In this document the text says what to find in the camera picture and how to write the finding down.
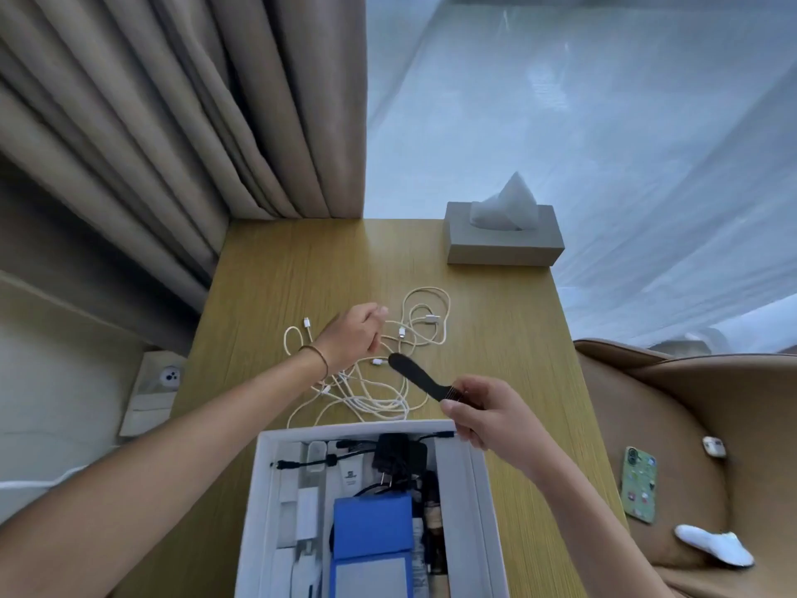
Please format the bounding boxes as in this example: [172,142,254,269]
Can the person's left hand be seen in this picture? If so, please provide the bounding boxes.
[308,302,391,382]

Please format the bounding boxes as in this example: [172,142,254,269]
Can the white looped charging cable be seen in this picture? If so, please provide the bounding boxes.
[381,287,452,348]

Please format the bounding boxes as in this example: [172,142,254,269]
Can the thin wrist bracelet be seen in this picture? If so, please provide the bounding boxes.
[298,345,330,381]

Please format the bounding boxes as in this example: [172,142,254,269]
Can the green smartphone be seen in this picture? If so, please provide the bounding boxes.
[619,446,660,525]

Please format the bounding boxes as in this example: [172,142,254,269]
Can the person's left forearm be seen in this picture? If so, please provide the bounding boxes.
[0,345,329,545]

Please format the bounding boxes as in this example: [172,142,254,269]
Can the white tissue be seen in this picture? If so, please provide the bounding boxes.
[469,171,540,233]

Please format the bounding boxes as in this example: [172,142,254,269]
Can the tan armchair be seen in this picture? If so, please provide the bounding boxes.
[572,338,797,598]

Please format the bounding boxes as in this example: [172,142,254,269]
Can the person's right hand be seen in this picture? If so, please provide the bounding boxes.
[446,375,554,483]

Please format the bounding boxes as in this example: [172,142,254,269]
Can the white sock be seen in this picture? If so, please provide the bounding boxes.
[674,523,756,569]

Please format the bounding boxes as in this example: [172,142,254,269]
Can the beige curtain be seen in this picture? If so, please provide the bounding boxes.
[0,0,369,301]

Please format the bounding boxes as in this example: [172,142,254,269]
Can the white labelled power bank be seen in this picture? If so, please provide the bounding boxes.
[339,462,369,494]

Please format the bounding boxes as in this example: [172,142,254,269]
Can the black comb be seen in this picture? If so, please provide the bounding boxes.
[388,352,483,409]

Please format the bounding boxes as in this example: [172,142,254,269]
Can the black cable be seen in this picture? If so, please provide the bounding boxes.
[276,437,376,473]

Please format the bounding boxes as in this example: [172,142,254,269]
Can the white storage box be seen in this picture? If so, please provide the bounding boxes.
[235,419,510,598]

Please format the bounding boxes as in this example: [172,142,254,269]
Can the grey tissue box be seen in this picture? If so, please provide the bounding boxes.
[443,203,566,267]

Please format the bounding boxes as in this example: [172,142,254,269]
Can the beige wall socket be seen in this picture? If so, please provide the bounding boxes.
[117,349,188,438]

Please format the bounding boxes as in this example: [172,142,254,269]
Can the white sheer curtain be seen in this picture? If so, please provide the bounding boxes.
[364,0,797,357]

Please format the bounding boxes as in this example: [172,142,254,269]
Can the black power adapter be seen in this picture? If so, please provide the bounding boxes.
[372,433,430,490]

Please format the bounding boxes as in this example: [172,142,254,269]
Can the white power cord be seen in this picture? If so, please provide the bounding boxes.
[0,464,89,491]

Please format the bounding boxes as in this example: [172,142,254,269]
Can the white charger plug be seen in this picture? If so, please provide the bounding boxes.
[294,488,321,542]

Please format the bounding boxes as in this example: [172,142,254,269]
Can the dark cosmetic tube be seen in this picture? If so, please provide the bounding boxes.
[413,472,450,580]

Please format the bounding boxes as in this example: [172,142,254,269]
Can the person's right forearm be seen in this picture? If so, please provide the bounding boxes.
[527,451,678,598]

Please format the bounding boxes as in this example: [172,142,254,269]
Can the blue and white box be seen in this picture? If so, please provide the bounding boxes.
[328,549,432,598]

